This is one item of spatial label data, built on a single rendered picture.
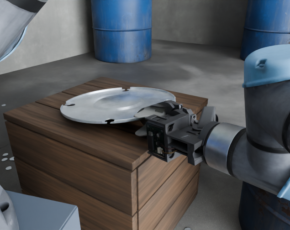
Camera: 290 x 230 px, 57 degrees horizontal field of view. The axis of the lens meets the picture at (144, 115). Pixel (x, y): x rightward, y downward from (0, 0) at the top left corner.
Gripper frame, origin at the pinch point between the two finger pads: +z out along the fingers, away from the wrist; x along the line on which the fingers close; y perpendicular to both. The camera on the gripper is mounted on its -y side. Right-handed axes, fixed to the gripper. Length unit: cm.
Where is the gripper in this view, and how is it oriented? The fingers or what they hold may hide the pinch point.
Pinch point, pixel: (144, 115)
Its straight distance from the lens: 59.0
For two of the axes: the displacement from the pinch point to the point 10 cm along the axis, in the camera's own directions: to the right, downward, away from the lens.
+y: -7.5, 2.8, -6.0
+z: -6.5, -2.1, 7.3
